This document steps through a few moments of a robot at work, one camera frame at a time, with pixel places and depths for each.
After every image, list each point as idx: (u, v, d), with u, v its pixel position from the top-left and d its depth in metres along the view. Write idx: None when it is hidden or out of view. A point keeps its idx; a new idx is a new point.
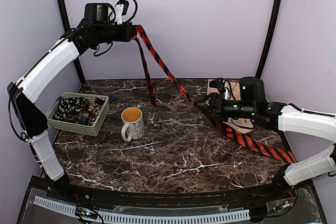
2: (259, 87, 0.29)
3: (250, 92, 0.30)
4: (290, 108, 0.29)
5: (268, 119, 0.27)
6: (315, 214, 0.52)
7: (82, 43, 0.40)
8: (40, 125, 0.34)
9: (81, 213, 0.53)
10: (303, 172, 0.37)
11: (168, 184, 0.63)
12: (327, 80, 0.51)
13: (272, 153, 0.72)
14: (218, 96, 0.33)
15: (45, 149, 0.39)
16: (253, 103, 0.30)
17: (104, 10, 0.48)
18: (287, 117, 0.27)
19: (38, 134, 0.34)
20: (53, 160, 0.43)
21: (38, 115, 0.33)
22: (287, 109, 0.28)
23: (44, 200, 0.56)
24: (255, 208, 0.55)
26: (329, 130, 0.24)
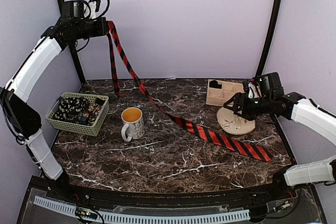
2: (270, 78, 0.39)
3: (265, 84, 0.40)
4: (307, 103, 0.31)
5: (284, 105, 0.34)
6: (315, 214, 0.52)
7: (63, 38, 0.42)
8: (34, 124, 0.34)
9: (81, 213, 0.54)
10: (303, 174, 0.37)
11: (168, 184, 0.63)
12: (327, 80, 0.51)
13: (237, 148, 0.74)
14: (241, 96, 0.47)
15: (42, 149, 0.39)
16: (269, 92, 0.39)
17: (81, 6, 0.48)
18: (300, 107, 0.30)
19: (33, 133, 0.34)
20: (50, 157, 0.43)
21: (32, 114, 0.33)
22: (303, 101, 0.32)
23: (44, 200, 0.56)
24: (255, 208, 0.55)
26: (329, 129, 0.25)
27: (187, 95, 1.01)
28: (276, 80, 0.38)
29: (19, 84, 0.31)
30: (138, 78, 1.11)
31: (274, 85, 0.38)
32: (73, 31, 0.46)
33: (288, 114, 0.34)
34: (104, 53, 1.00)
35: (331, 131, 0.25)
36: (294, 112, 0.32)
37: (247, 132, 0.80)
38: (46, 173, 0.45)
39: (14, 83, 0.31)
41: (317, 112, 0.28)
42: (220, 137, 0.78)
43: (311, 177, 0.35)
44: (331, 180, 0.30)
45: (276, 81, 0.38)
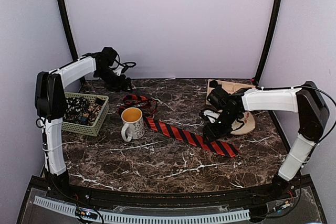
2: (213, 92, 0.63)
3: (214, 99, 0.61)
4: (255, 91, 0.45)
5: (234, 102, 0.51)
6: (315, 215, 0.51)
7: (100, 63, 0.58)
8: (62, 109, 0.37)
9: (81, 213, 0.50)
10: (292, 160, 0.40)
11: (168, 184, 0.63)
12: (326, 80, 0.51)
13: (199, 142, 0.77)
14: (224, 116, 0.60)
15: (56, 138, 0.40)
16: (218, 101, 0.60)
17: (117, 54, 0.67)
18: (249, 96, 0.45)
19: (56, 117, 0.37)
20: (60, 151, 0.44)
21: (63, 99, 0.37)
22: (251, 92, 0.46)
23: (44, 200, 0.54)
24: (255, 208, 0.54)
26: (283, 99, 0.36)
27: (187, 95, 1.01)
28: (220, 89, 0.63)
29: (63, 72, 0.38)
30: (138, 78, 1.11)
31: (219, 94, 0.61)
32: (105, 67, 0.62)
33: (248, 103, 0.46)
34: None
35: (285, 101, 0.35)
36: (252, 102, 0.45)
37: (247, 132, 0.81)
38: (51, 167, 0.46)
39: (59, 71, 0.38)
41: (266, 93, 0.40)
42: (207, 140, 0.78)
43: (300, 159, 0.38)
44: (314, 146, 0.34)
45: (219, 91, 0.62)
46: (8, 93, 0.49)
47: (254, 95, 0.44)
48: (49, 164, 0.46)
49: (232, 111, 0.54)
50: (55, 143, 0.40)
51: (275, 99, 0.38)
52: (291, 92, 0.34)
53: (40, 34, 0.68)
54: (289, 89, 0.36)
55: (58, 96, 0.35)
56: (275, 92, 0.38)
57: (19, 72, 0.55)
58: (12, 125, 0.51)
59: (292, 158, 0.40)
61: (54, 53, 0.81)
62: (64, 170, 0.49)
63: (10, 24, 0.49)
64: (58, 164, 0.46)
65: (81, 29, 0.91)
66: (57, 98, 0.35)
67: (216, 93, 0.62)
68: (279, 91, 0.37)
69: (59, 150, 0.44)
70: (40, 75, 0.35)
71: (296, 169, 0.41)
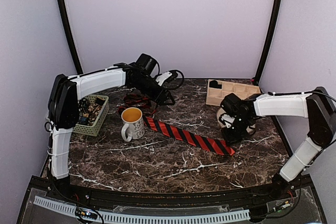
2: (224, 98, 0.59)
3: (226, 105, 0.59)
4: (264, 96, 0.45)
5: (247, 108, 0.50)
6: (315, 214, 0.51)
7: (130, 77, 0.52)
8: (70, 120, 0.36)
9: (81, 213, 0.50)
10: (295, 162, 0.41)
11: (168, 184, 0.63)
12: (326, 79, 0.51)
13: (199, 143, 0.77)
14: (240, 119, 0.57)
15: (62, 146, 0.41)
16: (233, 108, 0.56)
17: (153, 64, 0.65)
18: (260, 102, 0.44)
19: (64, 127, 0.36)
20: (64, 157, 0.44)
21: (74, 110, 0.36)
22: (260, 97, 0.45)
23: (44, 200, 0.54)
24: (255, 208, 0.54)
26: (296, 105, 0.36)
27: (187, 95, 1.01)
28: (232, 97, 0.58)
29: (82, 83, 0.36)
30: None
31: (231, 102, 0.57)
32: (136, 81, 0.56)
33: (259, 108, 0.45)
34: (104, 53, 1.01)
35: (297, 107, 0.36)
36: (263, 107, 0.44)
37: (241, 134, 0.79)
38: (53, 169, 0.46)
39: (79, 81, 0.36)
41: (278, 98, 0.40)
42: (207, 140, 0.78)
43: (302, 160, 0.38)
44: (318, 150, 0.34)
45: (232, 99, 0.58)
46: (8, 94, 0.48)
47: (263, 100, 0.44)
48: (51, 166, 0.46)
49: (245, 115, 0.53)
50: (60, 150, 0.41)
51: (287, 105, 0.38)
52: (302, 97, 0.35)
53: (40, 34, 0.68)
54: (300, 94, 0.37)
55: (69, 108, 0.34)
56: (287, 98, 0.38)
57: (18, 73, 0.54)
58: (11, 125, 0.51)
59: (294, 159, 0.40)
61: (54, 53, 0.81)
62: (65, 176, 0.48)
63: (10, 23, 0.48)
64: (60, 168, 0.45)
65: (80, 29, 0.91)
66: (67, 109, 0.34)
67: (228, 100, 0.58)
68: (290, 95, 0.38)
69: (64, 156, 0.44)
70: (58, 77, 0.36)
71: (298, 171, 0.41)
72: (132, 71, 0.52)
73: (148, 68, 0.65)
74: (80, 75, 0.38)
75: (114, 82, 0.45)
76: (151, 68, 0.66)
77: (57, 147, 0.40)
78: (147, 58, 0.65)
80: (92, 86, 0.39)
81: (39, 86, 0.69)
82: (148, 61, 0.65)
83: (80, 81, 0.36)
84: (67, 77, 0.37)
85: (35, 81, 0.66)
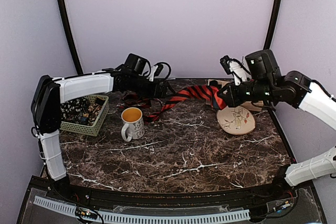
2: (263, 52, 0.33)
3: (259, 65, 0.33)
4: (319, 89, 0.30)
5: (293, 90, 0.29)
6: (315, 215, 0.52)
7: (118, 83, 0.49)
8: (52, 123, 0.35)
9: (81, 213, 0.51)
10: (306, 173, 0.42)
11: (168, 184, 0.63)
12: (326, 78, 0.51)
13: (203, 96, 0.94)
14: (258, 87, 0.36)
15: (52, 148, 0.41)
16: (258, 72, 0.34)
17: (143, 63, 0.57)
18: (312, 97, 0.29)
19: (47, 130, 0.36)
20: (58, 159, 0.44)
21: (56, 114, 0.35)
22: (314, 88, 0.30)
23: (44, 200, 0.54)
24: (255, 208, 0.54)
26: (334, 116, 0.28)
27: None
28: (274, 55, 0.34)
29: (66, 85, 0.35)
30: None
31: (267, 63, 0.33)
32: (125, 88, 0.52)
33: (301, 97, 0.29)
34: (104, 53, 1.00)
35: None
36: (303, 101, 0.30)
37: (241, 133, 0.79)
38: (49, 172, 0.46)
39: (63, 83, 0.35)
41: (333, 104, 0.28)
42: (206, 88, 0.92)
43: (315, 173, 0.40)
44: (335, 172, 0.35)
45: (272, 59, 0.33)
46: (7, 94, 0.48)
47: (322, 95, 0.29)
48: (47, 169, 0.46)
49: (278, 95, 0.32)
50: (51, 152, 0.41)
51: (332, 116, 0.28)
52: None
53: (40, 34, 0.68)
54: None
55: (51, 110, 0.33)
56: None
57: (18, 72, 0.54)
58: (11, 126, 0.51)
59: (308, 173, 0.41)
61: (54, 53, 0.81)
62: (63, 176, 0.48)
63: (9, 23, 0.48)
64: (59, 167, 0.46)
65: (80, 29, 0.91)
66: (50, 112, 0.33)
67: (266, 59, 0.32)
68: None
69: (56, 158, 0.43)
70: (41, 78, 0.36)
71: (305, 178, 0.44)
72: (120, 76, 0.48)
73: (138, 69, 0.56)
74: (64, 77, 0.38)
75: (101, 88, 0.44)
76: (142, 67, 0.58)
77: (48, 150, 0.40)
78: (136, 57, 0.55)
80: (75, 90, 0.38)
81: None
82: (137, 61, 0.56)
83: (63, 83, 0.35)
84: (52, 78, 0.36)
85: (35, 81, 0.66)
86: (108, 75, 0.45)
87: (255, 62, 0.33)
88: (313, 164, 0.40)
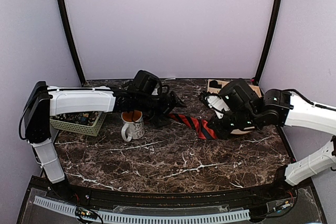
2: (233, 83, 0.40)
3: (234, 97, 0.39)
4: (300, 101, 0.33)
5: (275, 112, 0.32)
6: (316, 214, 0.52)
7: (121, 103, 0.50)
8: (39, 135, 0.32)
9: (81, 213, 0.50)
10: (307, 172, 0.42)
11: (168, 184, 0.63)
12: (326, 78, 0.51)
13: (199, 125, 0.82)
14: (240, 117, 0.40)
15: (47, 155, 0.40)
16: (235, 100, 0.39)
17: (151, 83, 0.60)
18: (295, 114, 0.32)
19: (34, 140, 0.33)
20: (54, 164, 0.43)
21: (44, 126, 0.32)
22: (294, 102, 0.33)
23: (44, 200, 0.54)
24: (255, 208, 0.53)
26: (325, 123, 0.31)
27: (187, 95, 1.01)
28: (244, 83, 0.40)
29: (60, 97, 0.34)
30: None
31: (241, 93, 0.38)
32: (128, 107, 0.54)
33: (284, 115, 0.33)
34: (103, 53, 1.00)
35: (329, 124, 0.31)
36: (289, 117, 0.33)
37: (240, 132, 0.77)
38: (47, 174, 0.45)
39: (57, 94, 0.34)
41: (317, 113, 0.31)
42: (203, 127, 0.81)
43: (315, 170, 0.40)
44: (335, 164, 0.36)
45: (245, 88, 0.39)
46: (8, 94, 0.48)
47: (303, 108, 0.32)
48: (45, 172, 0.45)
49: (263, 121, 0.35)
50: (45, 158, 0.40)
51: (316, 121, 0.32)
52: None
53: (40, 34, 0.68)
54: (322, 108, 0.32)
55: (39, 122, 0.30)
56: (327, 110, 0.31)
57: (18, 72, 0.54)
58: (11, 126, 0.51)
59: (307, 171, 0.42)
61: (54, 53, 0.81)
62: (61, 180, 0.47)
63: (9, 23, 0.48)
64: (57, 171, 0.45)
65: (80, 29, 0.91)
66: (36, 123, 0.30)
67: (239, 88, 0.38)
68: (319, 108, 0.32)
69: (53, 164, 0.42)
70: (38, 85, 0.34)
71: (306, 176, 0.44)
72: (125, 96, 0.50)
73: (146, 89, 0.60)
74: (60, 88, 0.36)
75: (98, 104, 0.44)
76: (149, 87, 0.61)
77: (42, 156, 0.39)
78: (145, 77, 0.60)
80: (70, 103, 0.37)
81: None
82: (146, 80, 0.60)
83: (58, 96, 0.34)
84: (48, 87, 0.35)
85: (35, 81, 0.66)
86: (111, 95, 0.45)
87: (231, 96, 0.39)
88: (312, 163, 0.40)
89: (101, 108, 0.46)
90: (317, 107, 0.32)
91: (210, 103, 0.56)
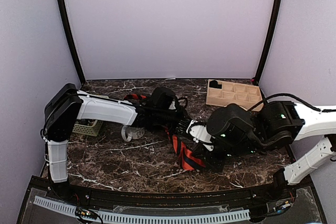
2: (227, 114, 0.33)
3: (237, 130, 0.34)
4: (307, 110, 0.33)
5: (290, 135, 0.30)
6: (315, 214, 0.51)
7: (139, 119, 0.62)
8: (61, 133, 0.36)
9: (81, 213, 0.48)
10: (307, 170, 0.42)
11: (168, 184, 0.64)
12: (326, 79, 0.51)
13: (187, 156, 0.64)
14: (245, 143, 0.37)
15: (58, 155, 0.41)
16: (238, 131, 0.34)
17: (167, 99, 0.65)
18: (308, 126, 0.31)
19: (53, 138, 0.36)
20: (62, 165, 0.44)
21: (67, 126, 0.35)
22: (302, 114, 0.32)
23: (44, 200, 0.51)
24: (255, 208, 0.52)
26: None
27: (187, 95, 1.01)
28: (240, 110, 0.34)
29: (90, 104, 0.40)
30: (138, 78, 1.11)
31: (240, 124, 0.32)
32: (148, 122, 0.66)
33: (296, 131, 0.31)
34: (103, 53, 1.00)
35: None
36: (302, 132, 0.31)
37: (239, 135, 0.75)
38: (50, 174, 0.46)
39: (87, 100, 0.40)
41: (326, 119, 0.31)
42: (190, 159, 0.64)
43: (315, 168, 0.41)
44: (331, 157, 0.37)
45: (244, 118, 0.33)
46: (7, 94, 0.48)
47: (313, 117, 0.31)
48: (48, 171, 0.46)
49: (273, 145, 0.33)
50: (56, 157, 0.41)
51: (325, 127, 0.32)
52: None
53: (40, 34, 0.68)
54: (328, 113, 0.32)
55: (64, 122, 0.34)
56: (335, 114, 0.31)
57: (17, 73, 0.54)
58: (11, 126, 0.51)
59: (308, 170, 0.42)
61: (54, 53, 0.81)
62: (63, 180, 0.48)
63: (9, 24, 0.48)
64: (61, 172, 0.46)
65: (81, 29, 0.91)
66: (62, 123, 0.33)
67: (237, 119, 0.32)
68: (327, 114, 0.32)
69: (60, 164, 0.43)
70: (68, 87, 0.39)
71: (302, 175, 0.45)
72: (142, 113, 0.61)
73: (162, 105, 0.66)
74: (90, 95, 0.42)
75: (118, 115, 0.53)
76: (166, 103, 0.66)
77: (52, 155, 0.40)
78: (161, 94, 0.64)
80: (95, 110, 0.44)
81: (39, 86, 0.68)
82: (161, 97, 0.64)
83: (87, 102, 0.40)
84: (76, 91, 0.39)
85: (35, 81, 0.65)
86: (133, 110, 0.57)
87: (233, 129, 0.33)
88: (311, 162, 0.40)
89: (122, 118, 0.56)
90: (323, 113, 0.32)
91: (195, 136, 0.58)
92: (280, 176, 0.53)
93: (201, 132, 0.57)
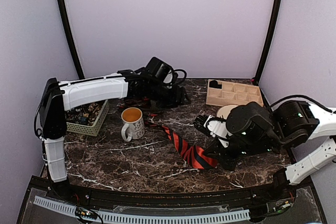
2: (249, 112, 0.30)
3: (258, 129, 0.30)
4: (319, 111, 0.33)
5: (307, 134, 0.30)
6: (315, 214, 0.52)
7: (134, 87, 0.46)
8: (55, 129, 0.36)
9: (81, 213, 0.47)
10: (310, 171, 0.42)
11: (168, 184, 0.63)
12: (326, 78, 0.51)
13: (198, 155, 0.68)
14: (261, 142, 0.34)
15: (55, 152, 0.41)
16: (257, 130, 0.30)
17: (165, 70, 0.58)
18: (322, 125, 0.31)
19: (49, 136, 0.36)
20: (60, 163, 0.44)
21: (58, 121, 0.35)
22: (315, 114, 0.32)
23: (44, 200, 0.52)
24: (255, 208, 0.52)
26: None
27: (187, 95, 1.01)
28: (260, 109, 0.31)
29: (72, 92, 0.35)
30: None
31: (263, 121, 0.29)
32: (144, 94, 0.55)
33: (310, 131, 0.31)
34: (103, 53, 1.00)
35: None
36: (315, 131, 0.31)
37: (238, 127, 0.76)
38: (50, 174, 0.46)
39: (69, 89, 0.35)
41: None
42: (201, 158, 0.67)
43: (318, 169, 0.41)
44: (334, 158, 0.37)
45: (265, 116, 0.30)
46: (7, 95, 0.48)
47: (325, 118, 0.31)
48: (48, 170, 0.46)
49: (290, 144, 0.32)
50: (54, 155, 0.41)
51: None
52: None
53: (40, 34, 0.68)
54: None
55: (53, 117, 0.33)
56: None
57: (17, 73, 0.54)
58: (11, 126, 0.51)
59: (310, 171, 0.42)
61: (54, 53, 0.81)
62: (62, 180, 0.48)
63: (9, 24, 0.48)
64: (61, 170, 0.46)
65: (81, 29, 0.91)
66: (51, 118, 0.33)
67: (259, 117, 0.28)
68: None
69: (59, 163, 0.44)
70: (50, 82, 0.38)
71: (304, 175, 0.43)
72: (137, 80, 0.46)
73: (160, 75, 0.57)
74: (71, 82, 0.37)
75: (114, 92, 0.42)
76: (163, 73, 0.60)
77: (50, 153, 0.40)
78: (158, 63, 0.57)
80: (83, 96, 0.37)
81: (39, 87, 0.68)
82: (159, 66, 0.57)
83: (69, 91, 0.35)
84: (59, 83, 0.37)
85: (35, 81, 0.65)
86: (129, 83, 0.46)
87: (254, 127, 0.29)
88: (315, 162, 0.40)
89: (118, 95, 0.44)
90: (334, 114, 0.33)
91: (212, 130, 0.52)
92: (281, 176, 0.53)
93: (220, 127, 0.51)
